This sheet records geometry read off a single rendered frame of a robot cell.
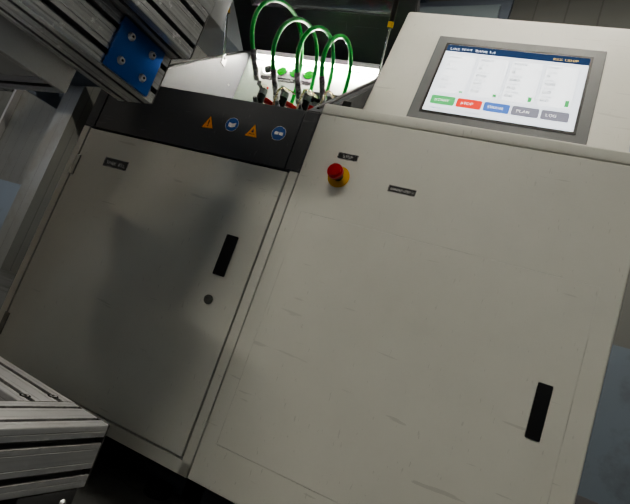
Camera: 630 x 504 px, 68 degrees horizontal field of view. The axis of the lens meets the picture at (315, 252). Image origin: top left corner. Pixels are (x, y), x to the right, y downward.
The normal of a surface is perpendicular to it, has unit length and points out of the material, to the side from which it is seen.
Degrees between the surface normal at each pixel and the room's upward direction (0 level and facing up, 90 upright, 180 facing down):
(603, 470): 90
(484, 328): 90
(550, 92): 76
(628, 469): 90
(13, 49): 90
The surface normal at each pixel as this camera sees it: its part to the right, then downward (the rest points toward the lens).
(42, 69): 0.85, 0.22
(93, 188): -0.29, -0.26
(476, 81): -0.20, -0.47
